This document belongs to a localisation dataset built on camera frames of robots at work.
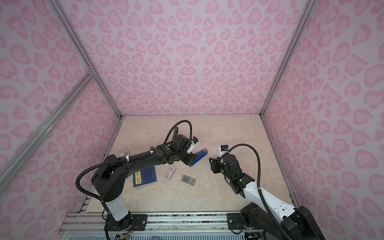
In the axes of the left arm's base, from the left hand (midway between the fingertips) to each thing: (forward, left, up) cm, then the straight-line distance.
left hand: (194, 153), depth 88 cm
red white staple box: (-7, +15, -9) cm, 19 cm away
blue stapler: (+3, -4, -6) cm, 8 cm away
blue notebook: (-10, +29, -8) cm, 32 cm away
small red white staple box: (+5, +46, -7) cm, 47 cm away
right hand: (-5, -11, +3) cm, 12 cm away
